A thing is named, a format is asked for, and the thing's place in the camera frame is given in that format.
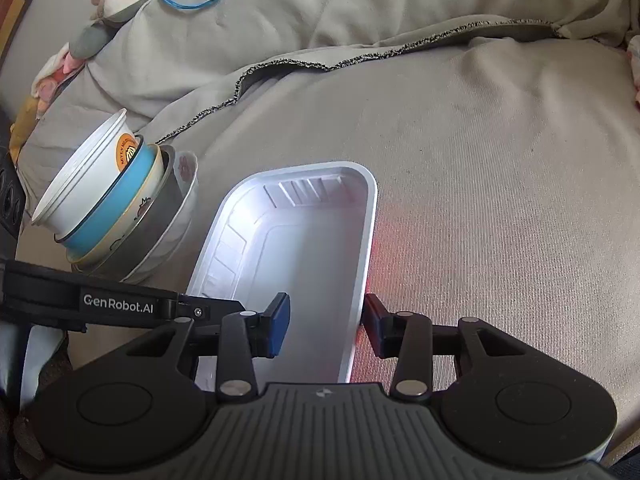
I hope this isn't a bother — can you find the white patterned ceramic bowl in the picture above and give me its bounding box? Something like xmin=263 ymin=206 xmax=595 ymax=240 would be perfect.
xmin=120 ymin=150 xmax=200 ymax=283

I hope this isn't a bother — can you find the pink and white cloth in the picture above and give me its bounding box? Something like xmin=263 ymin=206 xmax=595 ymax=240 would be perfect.
xmin=31 ymin=42 xmax=88 ymax=111

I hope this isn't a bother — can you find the wooden picture frame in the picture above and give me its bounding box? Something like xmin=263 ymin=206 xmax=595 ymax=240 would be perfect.
xmin=0 ymin=0 xmax=35 ymax=61

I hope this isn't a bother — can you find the blue bowl with white inside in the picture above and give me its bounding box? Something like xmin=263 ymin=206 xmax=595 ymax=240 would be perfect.
xmin=55 ymin=134 xmax=162 ymax=252

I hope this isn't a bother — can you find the stainless steel bowl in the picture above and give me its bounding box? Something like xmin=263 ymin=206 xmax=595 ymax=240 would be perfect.
xmin=75 ymin=146 xmax=181 ymax=281

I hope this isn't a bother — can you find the white rectangular tray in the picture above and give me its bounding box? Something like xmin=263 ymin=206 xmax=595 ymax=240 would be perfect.
xmin=186 ymin=161 xmax=378 ymax=391

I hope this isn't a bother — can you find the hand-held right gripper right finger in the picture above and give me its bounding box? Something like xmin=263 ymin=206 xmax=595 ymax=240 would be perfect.
xmin=362 ymin=294 xmax=508 ymax=401

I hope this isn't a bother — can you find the white paper bowl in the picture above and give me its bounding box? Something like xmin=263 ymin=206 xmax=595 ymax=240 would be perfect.
xmin=31 ymin=109 xmax=143 ymax=241

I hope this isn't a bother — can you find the yellow cloth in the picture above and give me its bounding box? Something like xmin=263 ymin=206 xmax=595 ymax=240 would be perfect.
xmin=9 ymin=95 xmax=43 ymax=161

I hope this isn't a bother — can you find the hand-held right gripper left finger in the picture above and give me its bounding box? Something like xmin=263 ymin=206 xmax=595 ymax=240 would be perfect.
xmin=132 ymin=292 xmax=292 ymax=401

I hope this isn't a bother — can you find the black device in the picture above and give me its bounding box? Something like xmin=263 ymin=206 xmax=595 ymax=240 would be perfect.
xmin=0 ymin=147 xmax=26 ymax=241

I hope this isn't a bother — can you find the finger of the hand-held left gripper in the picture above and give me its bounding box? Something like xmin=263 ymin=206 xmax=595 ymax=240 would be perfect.
xmin=176 ymin=294 xmax=247 ymax=323

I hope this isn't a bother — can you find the pale blue cloth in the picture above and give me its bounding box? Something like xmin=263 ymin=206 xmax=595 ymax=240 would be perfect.
xmin=0 ymin=320 xmax=68 ymax=401

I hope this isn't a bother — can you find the white bowl with orange rim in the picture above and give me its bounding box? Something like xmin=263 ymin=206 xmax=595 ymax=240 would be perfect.
xmin=65 ymin=145 xmax=168 ymax=267

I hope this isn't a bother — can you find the grey fringed blanket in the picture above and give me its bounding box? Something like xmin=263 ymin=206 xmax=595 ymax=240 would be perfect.
xmin=15 ymin=15 xmax=640 ymax=461

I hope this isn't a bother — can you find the pink printed cloth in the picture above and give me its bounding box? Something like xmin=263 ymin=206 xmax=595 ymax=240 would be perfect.
xmin=626 ymin=35 xmax=640 ymax=108

